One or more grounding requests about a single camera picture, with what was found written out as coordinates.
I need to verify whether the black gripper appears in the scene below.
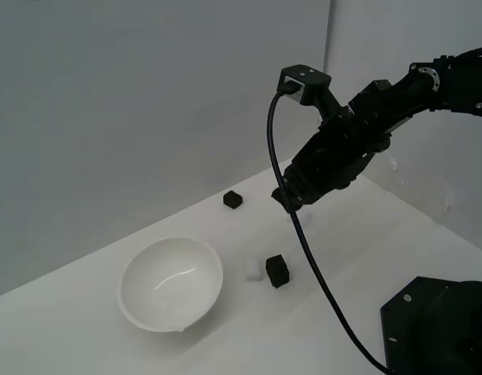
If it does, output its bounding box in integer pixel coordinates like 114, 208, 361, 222
271, 80, 414, 214

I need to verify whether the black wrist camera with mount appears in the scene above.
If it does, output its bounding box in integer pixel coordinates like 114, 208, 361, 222
280, 64, 353, 120

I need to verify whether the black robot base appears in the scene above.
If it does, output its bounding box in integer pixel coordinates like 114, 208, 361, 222
380, 276, 482, 375

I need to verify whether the white bowl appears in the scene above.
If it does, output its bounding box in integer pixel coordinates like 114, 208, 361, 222
119, 236, 225, 334

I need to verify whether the small black foam box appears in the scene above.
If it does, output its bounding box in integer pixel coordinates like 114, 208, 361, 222
265, 254, 291, 289
223, 190, 245, 211

